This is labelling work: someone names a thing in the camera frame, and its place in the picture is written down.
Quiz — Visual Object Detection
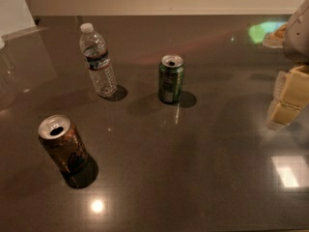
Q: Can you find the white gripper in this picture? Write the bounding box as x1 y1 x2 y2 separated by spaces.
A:
267 0 309 126

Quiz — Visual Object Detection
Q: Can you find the green soda can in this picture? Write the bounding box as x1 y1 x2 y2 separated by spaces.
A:
158 54 184 103

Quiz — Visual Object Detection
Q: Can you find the orange soda can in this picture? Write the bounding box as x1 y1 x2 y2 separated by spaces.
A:
38 115 98 188

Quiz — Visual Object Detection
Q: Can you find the clear plastic water bottle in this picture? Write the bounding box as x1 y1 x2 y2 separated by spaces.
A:
79 23 117 99

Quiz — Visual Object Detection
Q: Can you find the clear container at left edge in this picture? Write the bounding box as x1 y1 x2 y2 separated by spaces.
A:
0 37 15 110

